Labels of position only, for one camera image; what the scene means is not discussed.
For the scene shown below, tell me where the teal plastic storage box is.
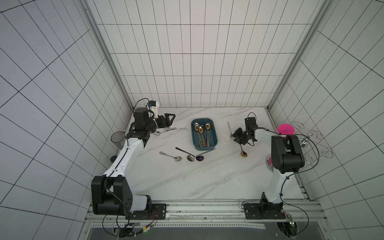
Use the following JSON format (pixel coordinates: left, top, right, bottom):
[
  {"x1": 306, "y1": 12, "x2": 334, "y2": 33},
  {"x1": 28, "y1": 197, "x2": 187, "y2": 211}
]
[{"x1": 191, "y1": 118, "x2": 218, "y2": 151}]

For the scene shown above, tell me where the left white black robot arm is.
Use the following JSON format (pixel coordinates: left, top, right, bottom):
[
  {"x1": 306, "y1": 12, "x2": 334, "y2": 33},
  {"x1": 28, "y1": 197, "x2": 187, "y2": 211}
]
[{"x1": 91, "y1": 107, "x2": 176, "y2": 220}]

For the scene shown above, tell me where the small brown spice jar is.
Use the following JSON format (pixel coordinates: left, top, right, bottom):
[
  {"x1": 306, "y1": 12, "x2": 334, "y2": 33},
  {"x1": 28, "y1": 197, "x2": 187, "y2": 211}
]
[{"x1": 110, "y1": 156, "x2": 118, "y2": 163}]

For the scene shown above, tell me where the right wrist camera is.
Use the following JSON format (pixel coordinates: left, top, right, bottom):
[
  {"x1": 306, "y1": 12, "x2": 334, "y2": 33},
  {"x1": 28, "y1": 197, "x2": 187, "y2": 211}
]
[{"x1": 245, "y1": 117, "x2": 258, "y2": 133}]

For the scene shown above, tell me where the chrome wire cup rack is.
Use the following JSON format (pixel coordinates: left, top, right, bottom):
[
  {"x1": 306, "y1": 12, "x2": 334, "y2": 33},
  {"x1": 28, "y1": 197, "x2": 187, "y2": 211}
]
[{"x1": 292, "y1": 121, "x2": 335, "y2": 166}]

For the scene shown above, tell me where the small ornate silver spoon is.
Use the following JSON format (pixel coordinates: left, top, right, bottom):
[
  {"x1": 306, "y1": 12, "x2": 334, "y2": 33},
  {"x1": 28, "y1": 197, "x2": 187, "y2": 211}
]
[{"x1": 159, "y1": 152, "x2": 182, "y2": 162}]

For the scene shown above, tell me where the clear plastic cup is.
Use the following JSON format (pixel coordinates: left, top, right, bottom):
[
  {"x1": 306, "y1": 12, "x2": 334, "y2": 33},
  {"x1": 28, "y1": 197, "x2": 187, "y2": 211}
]
[{"x1": 111, "y1": 131, "x2": 126, "y2": 150}]

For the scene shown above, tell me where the plain silver round spoon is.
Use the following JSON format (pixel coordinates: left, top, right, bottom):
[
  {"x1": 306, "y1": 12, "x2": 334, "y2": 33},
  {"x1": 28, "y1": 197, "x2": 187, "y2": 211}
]
[{"x1": 153, "y1": 130, "x2": 168, "y2": 136}]

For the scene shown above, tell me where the rose gold long spoon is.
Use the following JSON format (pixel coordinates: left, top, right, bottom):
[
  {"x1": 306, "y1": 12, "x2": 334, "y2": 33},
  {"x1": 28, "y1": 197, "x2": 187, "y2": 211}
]
[{"x1": 240, "y1": 144, "x2": 248, "y2": 158}]

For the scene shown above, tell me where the copper round spoon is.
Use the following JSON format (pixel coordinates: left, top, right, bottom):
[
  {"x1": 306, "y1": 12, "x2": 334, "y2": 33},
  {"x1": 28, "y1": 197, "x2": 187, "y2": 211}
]
[{"x1": 194, "y1": 123, "x2": 203, "y2": 148}]

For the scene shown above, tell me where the silver matte round spoon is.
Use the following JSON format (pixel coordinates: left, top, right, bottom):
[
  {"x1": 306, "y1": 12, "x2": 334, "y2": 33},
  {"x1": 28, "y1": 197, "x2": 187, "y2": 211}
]
[{"x1": 186, "y1": 148, "x2": 217, "y2": 163}]

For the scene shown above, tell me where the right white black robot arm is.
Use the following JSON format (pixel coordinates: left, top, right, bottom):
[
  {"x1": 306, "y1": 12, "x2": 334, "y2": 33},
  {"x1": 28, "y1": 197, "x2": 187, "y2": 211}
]
[{"x1": 232, "y1": 124, "x2": 305, "y2": 220}]

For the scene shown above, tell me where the silver spoon with printed handle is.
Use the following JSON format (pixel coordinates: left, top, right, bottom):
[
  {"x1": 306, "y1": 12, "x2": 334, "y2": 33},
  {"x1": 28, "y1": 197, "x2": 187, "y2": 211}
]
[{"x1": 164, "y1": 127, "x2": 188, "y2": 131}]

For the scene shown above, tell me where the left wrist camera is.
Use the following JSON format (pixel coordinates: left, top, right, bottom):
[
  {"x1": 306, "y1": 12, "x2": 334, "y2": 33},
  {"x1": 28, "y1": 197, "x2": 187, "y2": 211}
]
[{"x1": 147, "y1": 100, "x2": 160, "y2": 119}]

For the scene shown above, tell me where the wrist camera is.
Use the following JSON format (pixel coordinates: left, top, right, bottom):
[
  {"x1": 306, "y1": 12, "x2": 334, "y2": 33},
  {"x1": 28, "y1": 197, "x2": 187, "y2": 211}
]
[
  {"x1": 147, "y1": 100, "x2": 160, "y2": 119},
  {"x1": 245, "y1": 117, "x2": 258, "y2": 133}
]

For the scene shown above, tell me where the pink plastic cup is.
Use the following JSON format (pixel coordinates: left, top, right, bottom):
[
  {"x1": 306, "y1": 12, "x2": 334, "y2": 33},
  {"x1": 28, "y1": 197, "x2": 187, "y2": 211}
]
[{"x1": 277, "y1": 124, "x2": 296, "y2": 135}]

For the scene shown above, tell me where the gold ornate handle spoon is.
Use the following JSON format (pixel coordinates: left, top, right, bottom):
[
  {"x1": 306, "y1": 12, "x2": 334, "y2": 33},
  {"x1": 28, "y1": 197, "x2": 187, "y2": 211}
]
[{"x1": 199, "y1": 125, "x2": 207, "y2": 148}]

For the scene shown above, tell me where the purple iridescent spoon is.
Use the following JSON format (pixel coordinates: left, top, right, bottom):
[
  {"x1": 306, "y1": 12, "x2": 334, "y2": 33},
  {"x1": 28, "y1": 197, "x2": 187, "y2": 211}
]
[{"x1": 175, "y1": 147, "x2": 204, "y2": 162}]

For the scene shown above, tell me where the aluminium mounting rail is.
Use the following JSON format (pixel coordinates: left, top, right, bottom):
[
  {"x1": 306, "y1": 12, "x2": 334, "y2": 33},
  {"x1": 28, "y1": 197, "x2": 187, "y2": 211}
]
[{"x1": 86, "y1": 200, "x2": 331, "y2": 234}]

